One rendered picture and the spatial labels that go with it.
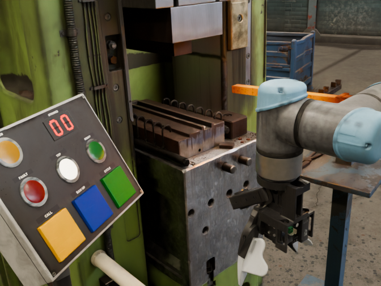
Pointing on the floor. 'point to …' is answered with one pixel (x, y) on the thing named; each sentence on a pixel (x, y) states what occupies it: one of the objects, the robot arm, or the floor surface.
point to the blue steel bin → (290, 56)
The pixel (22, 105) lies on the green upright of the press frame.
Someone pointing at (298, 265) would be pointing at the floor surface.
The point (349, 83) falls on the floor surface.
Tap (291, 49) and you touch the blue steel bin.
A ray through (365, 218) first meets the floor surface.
